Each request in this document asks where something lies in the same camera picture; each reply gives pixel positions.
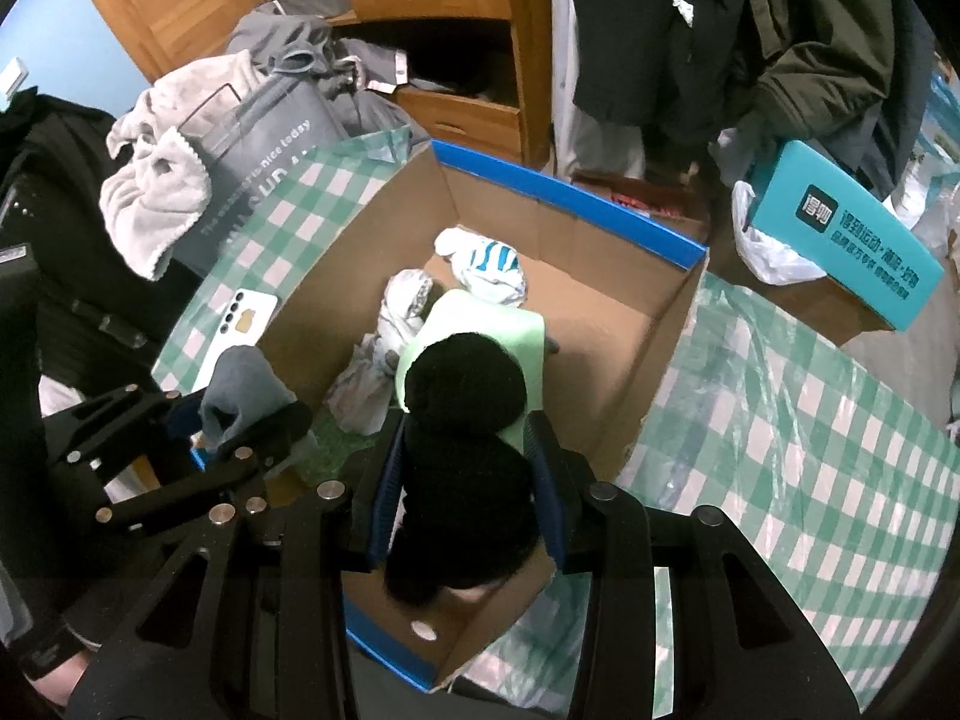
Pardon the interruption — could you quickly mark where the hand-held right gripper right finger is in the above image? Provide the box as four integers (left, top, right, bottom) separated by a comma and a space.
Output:
522, 409, 860, 720

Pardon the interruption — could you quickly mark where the small carton with red items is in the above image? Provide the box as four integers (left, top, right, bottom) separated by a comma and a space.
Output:
574, 171, 710, 242

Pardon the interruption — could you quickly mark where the teal printed box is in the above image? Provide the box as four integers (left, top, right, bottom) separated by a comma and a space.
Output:
746, 139, 946, 332

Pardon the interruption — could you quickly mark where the person's black clothing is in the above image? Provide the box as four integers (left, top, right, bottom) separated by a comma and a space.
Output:
0, 86, 205, 407

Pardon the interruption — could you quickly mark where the brown cardboard box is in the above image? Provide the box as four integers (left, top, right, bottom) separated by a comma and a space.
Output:
709, 236, 901, 347

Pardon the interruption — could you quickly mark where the white patterned cloth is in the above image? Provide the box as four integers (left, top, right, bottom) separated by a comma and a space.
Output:
326, 268, 437, 436

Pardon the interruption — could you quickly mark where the blue cardboard box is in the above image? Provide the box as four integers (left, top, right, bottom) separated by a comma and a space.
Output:
191, 139, 710, 695

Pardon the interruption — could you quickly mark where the green checkered tablecloth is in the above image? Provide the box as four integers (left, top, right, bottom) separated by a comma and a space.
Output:
150, 127, 960, 720

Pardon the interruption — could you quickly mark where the grey sock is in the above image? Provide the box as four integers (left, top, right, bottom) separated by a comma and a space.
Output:
196, 345, 301, 455

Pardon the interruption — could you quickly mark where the white smartphone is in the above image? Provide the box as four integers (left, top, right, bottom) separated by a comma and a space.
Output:
193, 289, 281, 395

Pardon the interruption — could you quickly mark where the black knit hat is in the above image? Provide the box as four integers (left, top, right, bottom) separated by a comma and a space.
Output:
382, 331, 545, 605

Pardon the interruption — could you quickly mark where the black jacket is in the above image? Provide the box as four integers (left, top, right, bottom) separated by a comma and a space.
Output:
571, 0, 788, 145

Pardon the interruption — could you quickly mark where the person's left forearm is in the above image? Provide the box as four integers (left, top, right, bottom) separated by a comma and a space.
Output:
0, 559, 100, 715

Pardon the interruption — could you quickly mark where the grey tote bag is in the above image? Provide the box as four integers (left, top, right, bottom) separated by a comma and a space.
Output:
169, 73, 353, 280

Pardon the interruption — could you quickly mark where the olive green jacket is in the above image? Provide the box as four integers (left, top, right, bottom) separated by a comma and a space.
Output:
712, 0, 940, 182

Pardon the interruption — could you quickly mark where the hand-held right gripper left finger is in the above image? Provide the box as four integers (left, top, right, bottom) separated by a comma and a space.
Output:
66, 411, 411, 720

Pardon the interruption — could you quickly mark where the light grey towel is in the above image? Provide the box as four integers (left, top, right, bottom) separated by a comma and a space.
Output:
100, 49, 260, 283

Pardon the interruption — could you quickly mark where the white plastic bag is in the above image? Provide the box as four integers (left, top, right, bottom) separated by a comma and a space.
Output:
731, 180, 827, 286

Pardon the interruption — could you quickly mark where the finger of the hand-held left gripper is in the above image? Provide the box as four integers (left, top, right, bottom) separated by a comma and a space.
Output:
94, 401, 316, 539
41, 386, 205, 482

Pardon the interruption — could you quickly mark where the light green cloth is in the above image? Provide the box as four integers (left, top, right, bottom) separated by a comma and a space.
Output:
394, 289, 548, 452

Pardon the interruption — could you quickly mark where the grey hoodie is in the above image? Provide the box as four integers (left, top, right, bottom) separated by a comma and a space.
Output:
225, 4, 410, 140

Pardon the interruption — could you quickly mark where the blue striped white sock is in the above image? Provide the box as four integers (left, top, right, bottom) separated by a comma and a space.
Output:
433, 227, 530, 308

